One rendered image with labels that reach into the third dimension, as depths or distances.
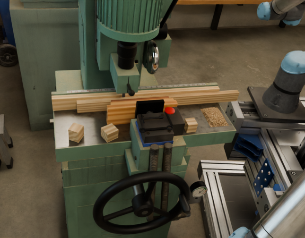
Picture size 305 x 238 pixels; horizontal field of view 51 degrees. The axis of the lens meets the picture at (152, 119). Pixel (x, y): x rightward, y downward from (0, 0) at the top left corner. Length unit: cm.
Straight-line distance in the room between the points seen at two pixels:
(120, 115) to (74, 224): 50
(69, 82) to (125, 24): 61
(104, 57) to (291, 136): 87
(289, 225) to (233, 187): 122
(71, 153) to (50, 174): 110
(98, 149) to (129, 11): 42
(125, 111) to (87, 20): 33
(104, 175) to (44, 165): 107
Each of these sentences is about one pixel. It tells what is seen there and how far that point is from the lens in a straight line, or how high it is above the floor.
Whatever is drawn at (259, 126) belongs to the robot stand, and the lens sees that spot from 147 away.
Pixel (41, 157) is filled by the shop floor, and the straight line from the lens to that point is 219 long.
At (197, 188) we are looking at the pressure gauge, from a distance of 120.
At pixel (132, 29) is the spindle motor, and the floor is 124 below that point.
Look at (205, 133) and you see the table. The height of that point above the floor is 90.
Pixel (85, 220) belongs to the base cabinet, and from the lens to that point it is 131.
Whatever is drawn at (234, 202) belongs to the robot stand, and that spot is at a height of 21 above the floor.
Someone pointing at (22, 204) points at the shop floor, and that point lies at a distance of 199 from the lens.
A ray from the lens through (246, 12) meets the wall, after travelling 425.
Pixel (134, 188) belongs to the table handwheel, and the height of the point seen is 82.
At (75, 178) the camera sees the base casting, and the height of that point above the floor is 75.
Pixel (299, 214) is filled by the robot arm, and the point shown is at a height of 113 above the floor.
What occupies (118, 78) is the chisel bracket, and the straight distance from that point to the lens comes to 98.
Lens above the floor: 161
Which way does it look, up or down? 41 degrees down
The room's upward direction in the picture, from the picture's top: 9 degrees clockwise
